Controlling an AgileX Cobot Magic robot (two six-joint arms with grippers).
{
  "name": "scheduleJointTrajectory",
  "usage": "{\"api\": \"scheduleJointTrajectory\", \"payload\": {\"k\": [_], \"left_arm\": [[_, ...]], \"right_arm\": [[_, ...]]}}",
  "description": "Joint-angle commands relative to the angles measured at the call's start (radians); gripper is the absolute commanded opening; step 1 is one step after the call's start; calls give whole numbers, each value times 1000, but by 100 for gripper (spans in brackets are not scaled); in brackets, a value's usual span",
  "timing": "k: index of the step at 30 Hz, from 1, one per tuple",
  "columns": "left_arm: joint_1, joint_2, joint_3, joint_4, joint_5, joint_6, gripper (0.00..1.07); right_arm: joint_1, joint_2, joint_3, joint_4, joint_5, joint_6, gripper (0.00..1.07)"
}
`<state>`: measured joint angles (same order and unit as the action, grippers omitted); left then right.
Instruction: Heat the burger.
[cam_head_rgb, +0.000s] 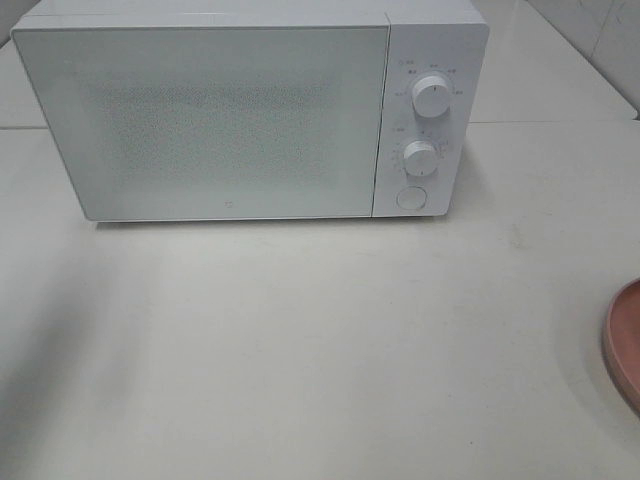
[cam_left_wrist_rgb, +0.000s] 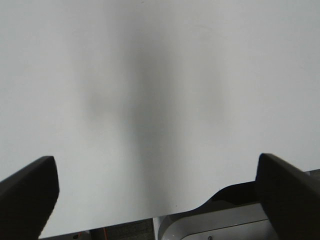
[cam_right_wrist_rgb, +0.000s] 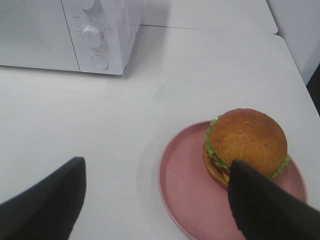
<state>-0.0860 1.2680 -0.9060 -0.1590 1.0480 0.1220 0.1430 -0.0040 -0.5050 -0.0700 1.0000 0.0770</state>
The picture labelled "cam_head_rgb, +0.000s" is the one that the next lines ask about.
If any white round door button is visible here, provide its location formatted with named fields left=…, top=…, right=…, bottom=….
left=396, top=186, right=427, bottom=211

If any white microwave knob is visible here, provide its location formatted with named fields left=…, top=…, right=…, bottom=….
left=411, top=72, right=452, bottom=118
left=403, top=141, right=439, bottom=177

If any white microwave door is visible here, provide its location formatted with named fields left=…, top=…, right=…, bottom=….
left=14, top=26, right=388, bottom=221

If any pink round plate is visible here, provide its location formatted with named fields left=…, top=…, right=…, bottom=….
left=602, top=279, right=639, bottom=416

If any white microwave oven body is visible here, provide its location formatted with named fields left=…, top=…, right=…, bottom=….
left=11, top=1, right=489, bottom=218

